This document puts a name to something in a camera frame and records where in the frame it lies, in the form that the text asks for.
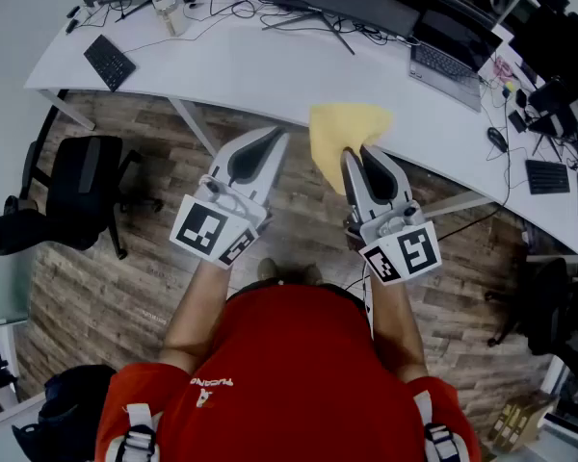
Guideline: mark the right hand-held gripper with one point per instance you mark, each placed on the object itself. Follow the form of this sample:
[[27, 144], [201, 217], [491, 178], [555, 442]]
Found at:
[[404, 248]]

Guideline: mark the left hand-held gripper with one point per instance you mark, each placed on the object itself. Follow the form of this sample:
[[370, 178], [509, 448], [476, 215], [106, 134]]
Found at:
[[207, 226]]

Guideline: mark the yellow cloth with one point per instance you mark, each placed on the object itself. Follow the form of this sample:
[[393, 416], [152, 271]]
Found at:
[[339, 130]]

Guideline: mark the person's right forearm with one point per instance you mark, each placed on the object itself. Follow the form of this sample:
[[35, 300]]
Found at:
[[395, 325]]

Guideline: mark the person's left forearm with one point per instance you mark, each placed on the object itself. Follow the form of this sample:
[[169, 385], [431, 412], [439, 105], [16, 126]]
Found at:
[[197, 315]]

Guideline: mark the black computer mouse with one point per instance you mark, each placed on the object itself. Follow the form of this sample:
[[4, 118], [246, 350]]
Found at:
[[497, 138]]

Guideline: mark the white desk leg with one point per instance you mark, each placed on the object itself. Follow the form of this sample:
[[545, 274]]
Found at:
[[70, 111], [457, 205], [195, 125]]

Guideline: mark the person's left shoe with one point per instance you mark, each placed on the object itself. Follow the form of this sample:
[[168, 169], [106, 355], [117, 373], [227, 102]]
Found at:
[[268, 270]]

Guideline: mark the person's shoe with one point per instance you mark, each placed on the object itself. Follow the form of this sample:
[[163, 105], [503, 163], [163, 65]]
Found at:
[[312, 274], [268, 270]]

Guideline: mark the person's right shoe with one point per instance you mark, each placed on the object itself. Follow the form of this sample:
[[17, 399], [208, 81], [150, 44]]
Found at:
[[312, 274]]

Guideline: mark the grey laptop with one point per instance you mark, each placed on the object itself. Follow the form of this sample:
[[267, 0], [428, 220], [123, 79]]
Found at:
[[450, 51]]

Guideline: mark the small yellow object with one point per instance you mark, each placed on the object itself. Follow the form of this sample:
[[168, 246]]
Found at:
[[509, 87]]

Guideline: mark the clear plastic bottle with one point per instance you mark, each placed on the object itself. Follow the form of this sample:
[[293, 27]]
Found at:
[[169, 13]]

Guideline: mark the black office chair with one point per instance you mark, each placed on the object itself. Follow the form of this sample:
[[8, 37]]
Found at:
[[84, 181], [554, 306]]

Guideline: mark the compact black keyboard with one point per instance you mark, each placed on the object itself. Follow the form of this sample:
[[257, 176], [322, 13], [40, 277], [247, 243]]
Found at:
[[547, 177]]

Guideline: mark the red shirt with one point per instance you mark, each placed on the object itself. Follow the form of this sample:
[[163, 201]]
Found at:
[[294, 378]]

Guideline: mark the black power adapter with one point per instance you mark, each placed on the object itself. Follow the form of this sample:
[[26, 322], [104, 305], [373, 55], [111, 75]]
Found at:
[[71, 26]]

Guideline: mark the glass side table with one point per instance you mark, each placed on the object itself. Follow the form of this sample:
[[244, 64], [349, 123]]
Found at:
[[5, 291]]

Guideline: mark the cardboard box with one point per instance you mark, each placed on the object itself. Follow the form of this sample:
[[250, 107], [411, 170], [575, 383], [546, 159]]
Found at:
[[522, 421]]

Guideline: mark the black backpack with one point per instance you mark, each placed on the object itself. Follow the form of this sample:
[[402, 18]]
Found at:
[[67, 412]]

